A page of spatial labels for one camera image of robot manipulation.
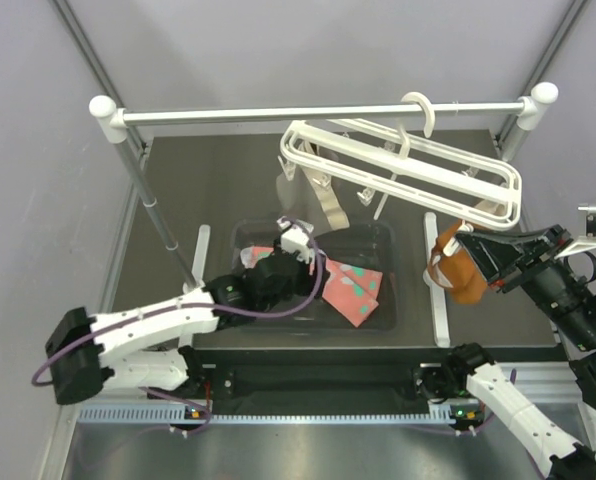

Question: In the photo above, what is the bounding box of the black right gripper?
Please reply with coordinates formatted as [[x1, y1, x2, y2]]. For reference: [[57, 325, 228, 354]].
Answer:
[[455, 219, 596, 347]]

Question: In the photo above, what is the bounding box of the orange beige sock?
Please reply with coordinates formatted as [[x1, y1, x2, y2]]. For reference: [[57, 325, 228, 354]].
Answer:
[[426, 221, 487, 305]]

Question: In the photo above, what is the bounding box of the white plastic clip hanger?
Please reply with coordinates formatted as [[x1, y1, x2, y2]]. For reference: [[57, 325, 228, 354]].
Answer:
[[279, 92, 522, 231]]

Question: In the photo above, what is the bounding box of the pink patterned sock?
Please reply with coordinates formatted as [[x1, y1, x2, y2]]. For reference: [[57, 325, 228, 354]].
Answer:
[[239, 246, 274, 269], [322, 259, 383, 328]]

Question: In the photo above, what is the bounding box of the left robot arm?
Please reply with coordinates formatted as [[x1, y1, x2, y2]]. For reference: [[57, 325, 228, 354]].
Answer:
[[40, 248, 328, 405]]

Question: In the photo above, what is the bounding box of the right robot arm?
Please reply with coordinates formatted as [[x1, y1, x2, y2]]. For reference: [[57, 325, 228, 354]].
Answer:
[[412, 222, 596, 479]]

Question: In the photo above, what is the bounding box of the clear plastic bin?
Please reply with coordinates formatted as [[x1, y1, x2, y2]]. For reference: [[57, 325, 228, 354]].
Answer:
[[251, 221, 404, 334]]

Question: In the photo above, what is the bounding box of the grey beige sock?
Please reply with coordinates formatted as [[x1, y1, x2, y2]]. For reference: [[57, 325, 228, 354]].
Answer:
[[275, 166, 350, 235]]

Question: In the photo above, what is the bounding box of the silver clothes rack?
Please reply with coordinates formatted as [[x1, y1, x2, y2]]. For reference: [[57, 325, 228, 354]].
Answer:
[[87, 82, 560, 346]]

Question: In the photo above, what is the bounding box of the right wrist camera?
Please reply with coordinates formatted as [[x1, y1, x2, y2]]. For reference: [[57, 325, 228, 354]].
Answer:
[[557, 204, 596, 258]]

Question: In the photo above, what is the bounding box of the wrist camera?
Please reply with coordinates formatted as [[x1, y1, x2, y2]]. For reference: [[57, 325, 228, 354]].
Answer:
[[277, 217, 314, 264], [557, 204, 596, 258]]

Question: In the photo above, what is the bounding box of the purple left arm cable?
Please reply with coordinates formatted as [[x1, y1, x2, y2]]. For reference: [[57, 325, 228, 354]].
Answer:
[[31, 215, 329, 389]]

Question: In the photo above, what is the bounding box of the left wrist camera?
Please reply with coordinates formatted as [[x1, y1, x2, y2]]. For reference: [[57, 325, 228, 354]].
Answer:
[[277, 217, 314, 264]]

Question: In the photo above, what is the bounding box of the grey cable duct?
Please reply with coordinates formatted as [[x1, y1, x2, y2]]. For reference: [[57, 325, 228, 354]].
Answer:
[[77, 405, 487, 426]]

